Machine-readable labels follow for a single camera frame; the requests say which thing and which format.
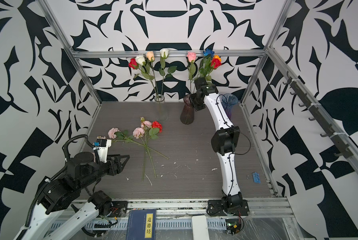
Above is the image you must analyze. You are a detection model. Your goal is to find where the large red rose stem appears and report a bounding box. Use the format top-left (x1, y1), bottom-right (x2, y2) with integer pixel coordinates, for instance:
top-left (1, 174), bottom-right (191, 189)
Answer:
top-left (204, 59), bottom-right (222, 83)

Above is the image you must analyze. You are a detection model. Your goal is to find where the blue rose stem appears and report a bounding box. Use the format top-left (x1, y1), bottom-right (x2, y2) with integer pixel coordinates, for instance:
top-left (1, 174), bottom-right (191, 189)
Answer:
top-left (199, 49), bottom-right (215, 78)

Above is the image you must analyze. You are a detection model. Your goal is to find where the dark purple glass vase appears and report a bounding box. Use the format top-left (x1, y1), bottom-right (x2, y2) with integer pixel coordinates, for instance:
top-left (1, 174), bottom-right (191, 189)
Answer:
top-left (180, 95), bottom-right (195, 125)

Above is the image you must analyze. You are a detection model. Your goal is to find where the orange rose stem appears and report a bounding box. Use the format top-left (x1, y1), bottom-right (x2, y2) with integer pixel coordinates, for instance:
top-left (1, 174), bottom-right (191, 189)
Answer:
top-left (213, 55), bottom-right (222, 62)

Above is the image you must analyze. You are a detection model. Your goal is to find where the pink rose stem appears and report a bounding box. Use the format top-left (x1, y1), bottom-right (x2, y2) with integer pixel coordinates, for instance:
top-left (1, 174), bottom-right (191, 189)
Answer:
top-left (187, 52), bottom-right (197, 94)

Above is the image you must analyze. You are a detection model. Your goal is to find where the clear glass vase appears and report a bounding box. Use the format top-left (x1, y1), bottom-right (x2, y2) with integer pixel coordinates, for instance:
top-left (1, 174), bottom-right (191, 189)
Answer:
top-left (154, 95), bottom-right (168, 121)

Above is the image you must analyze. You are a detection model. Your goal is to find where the white rose stem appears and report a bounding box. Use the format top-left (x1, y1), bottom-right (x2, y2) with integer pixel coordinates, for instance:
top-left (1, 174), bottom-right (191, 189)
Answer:
top-left (135, 54), bottom-right (161, 100)
top-left (159, 48), bottom-right (177, 96)

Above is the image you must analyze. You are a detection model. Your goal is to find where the peach rose stem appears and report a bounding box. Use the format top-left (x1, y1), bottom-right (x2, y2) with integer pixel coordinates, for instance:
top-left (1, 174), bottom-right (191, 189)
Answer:
top-left (145, 51), bottom-right (161, 103)

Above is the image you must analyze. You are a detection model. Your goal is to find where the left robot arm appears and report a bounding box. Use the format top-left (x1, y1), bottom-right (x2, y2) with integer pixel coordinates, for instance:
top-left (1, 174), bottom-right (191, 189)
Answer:
top-left (15, 152), bottom-right (130, 240)

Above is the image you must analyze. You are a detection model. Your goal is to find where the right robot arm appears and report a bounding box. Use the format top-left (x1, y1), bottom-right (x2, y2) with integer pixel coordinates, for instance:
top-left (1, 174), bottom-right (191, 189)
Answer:
top-left (190, 78), bottom-right (243, 210)

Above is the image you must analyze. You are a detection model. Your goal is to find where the blue purple glass vase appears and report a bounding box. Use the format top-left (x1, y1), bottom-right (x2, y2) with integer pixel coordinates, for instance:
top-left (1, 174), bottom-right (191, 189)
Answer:
top-left (221, 94), bottom-right (239, 119)

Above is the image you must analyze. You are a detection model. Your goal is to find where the bunch of artificial flowers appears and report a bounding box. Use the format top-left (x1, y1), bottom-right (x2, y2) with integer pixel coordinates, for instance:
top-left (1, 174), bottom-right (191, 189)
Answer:
top-left (132, 117), bottom-right (168, 182)

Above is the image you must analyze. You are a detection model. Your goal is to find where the pink peony flower stem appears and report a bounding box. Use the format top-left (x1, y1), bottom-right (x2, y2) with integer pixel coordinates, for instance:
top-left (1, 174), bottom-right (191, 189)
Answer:
top-left (108, 127), bottom-right (147, 147)

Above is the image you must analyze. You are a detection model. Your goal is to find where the blue book yellow label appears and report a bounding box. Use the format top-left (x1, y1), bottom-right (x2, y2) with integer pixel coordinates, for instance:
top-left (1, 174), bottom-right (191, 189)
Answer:
top-left (126, 209), bottom-right (156, 240)

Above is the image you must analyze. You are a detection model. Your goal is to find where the small blue object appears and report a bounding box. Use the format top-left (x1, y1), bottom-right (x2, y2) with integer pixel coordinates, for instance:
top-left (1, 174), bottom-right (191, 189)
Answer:
top-left (252, 172), bottom-right (261, 184)

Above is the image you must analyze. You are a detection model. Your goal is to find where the white rectangular device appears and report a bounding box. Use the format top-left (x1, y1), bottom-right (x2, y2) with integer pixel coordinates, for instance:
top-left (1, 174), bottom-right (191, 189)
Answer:
top-left (192, 215), bottom-right (210, 240)

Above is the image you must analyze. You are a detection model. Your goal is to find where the black corrugated cable hose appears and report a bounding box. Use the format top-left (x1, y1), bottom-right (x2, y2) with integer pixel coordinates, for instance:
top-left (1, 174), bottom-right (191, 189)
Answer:
top-left (22, 134), bottom-right (119, 238)

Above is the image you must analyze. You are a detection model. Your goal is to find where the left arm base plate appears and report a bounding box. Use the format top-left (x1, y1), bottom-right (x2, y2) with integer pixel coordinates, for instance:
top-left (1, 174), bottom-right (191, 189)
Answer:
top-left (103, 201), bottom-right (128, 218)

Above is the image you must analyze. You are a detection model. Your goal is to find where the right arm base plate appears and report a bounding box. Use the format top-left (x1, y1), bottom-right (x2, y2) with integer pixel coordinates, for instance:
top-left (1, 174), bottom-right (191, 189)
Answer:
top-left (206, 200), bottom-right (250, 217)

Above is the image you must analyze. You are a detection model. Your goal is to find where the black wall hook rail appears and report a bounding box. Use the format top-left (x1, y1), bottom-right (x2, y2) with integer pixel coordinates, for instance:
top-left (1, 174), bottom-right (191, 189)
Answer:
top-left (284, 71), bottom-right (358, 174)

